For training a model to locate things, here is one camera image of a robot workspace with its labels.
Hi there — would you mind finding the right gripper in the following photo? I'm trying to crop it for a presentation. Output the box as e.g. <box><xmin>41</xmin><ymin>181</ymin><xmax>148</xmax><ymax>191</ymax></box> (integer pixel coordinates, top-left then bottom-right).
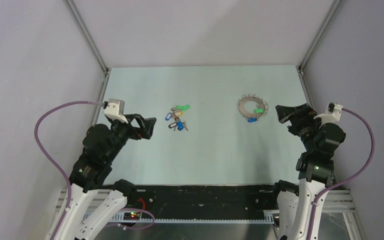
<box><xmin>275</xmin><ymin>102</ymin><xmax>324</xmax><ymax>151</ymax></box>

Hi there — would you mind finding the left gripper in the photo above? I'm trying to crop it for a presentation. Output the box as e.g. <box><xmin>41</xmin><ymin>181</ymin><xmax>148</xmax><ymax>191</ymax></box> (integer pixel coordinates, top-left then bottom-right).
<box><xmin>105</xmin><ymin>112</ymin><xmax>157</xmax><ymax>162</ymax></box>

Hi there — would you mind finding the metal key ring disc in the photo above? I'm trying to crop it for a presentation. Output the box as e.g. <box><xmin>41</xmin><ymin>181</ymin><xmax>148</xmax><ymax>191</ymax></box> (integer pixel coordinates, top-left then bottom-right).
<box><xmin>236</xmin><ymin>94</ymin><xmax>269</xmax><ymax>120</ymax></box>

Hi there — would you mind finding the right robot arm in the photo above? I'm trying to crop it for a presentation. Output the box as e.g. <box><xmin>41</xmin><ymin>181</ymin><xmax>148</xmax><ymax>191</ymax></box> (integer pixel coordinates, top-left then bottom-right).
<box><xmin>270</xmin><ymin>102</ymin><xmax>346</xmax><ymax>240</ymax></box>

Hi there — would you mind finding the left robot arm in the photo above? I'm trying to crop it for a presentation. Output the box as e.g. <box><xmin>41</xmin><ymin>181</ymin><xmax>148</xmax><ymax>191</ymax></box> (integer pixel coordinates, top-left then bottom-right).
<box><xmin>47</xmin><ymin>113</ymin><xmax>157</xmax><ymax>240</ymax></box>

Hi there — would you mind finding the blue outlined key tag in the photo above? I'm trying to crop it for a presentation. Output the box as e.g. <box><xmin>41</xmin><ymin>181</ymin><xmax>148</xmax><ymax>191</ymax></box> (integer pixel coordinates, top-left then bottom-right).
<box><xmin>165</xmin><ymin>112</ymin><xmax>173</xmax><ymax>121</ymax></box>

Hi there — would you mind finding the black outlined key tag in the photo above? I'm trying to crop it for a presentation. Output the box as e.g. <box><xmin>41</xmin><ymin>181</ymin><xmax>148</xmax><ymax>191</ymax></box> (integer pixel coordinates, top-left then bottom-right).
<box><xmin>168</xmin><ymin>122</ymin><xmax>178</xmax><ymax>129</ymax></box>

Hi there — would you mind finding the solid blue key tag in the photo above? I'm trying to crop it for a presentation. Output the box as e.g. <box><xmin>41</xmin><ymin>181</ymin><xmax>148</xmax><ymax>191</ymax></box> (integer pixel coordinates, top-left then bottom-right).
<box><xmin>177</xmin><ymin>121</ymin><xmax>184</xmax><ymax>131</ymax></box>

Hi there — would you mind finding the blue tagged key on disc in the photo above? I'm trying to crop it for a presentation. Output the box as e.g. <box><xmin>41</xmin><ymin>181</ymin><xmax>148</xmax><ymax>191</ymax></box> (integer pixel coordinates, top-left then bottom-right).
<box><xmin>247</xmin><ymin>117</ymin><xmax>258</xmax><ymax>123</ymax></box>

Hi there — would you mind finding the green key tag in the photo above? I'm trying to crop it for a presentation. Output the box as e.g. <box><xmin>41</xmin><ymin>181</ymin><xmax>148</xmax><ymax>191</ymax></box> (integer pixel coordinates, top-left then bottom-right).
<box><xmin>175</xmin><ymin>104</ymin><xmax>190</xmax><ymax>111</ymax></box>

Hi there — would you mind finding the left controller board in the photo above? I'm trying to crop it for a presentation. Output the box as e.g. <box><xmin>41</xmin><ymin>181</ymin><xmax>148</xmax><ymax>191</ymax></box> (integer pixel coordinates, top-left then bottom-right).
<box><xmin>123</xmin><ymin>211</ymin><xmax>142</xmax><ymax>221</ymax></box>

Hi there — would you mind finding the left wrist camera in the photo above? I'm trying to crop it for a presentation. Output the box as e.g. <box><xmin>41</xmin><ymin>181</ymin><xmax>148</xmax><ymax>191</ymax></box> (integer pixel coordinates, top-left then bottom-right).
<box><xmin>103</xmin><ymin>98</ymin><xmax>128</xmax><ymax>123</ymax></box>

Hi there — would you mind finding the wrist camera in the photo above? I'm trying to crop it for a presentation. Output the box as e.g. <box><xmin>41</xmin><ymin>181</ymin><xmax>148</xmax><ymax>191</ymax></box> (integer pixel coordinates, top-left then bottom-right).
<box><xmin>314</xmin><ymin>102</ymin><xmax>343</xmax><ymax>125</ymax></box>
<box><xmin>103</xmin><ymin>98</ymin><xmax>128</xmax><ymax>123</ymax></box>

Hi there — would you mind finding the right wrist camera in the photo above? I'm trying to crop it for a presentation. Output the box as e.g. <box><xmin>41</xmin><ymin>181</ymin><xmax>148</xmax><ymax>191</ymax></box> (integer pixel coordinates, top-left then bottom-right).
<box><xmin>314</xmin><ymin>102</ymin><xmax>343</xmax><ymax>125</ymax></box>

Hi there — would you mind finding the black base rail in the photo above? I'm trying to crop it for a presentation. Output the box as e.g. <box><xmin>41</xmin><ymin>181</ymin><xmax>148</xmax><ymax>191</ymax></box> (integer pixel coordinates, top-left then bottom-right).
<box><xmin>127</xmin><ymin>183</ymin><xmax>286</xmax><ymax>221</ymax></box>

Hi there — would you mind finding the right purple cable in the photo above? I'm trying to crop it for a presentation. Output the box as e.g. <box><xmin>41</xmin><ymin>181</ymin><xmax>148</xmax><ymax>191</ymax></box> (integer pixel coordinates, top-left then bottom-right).
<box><xmin>305</xmin><ymin>107</ymin><xmax>376</xmax><ymax>240</ymax></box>

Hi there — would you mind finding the purple cable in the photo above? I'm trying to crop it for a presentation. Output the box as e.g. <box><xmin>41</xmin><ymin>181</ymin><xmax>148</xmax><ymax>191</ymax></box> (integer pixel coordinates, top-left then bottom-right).
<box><xmin>305</xmin><ymin>107</ymin><xmax>376</xmax><ymax>240</ymax></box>
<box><xmin>33</xmin><ymin>100</ymin><xmax>156</xmax><ymax>240</ymax></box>

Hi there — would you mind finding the white cable duct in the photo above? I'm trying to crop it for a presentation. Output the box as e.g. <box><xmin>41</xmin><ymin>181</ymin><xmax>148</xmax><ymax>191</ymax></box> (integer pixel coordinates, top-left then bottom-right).
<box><xmin>79</xmin><ymin>211</ymin><xmax>279</xmax><ymax>225</ymax></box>

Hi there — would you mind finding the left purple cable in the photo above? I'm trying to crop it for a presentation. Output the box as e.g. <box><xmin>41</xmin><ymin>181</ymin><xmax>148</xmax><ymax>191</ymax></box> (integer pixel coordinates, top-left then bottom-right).
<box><xmin>33</xmin><ymin>100</ymin><xmax>156</xmax><ymax>240</ymax></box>

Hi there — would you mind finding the right aluminium frame post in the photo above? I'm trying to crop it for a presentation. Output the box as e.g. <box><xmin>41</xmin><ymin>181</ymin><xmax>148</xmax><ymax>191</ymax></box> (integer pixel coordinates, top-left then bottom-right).
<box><xmin>297</xmin><ymin>0</ymin><xmax>344</xmax><ymax>76</ymax></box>

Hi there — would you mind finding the aluminium frame post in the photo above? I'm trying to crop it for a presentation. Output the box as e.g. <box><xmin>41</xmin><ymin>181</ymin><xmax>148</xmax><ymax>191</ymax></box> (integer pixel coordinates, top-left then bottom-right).
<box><xmin>62</xmin><ymin>0</ymin><xmax>110</xmax><ymax>75</ymax></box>
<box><xmin>297</xmin><ymin>0</ymin><xmax>344</xmax><ymax>76</ymax></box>

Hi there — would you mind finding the left aluminium frame post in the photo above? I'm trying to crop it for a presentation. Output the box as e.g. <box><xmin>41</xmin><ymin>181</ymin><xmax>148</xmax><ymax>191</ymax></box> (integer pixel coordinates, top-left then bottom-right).
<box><xmin>62</xmin><ymin>0</ymin><xmax>110</xmax><ymax>75</ymax></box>

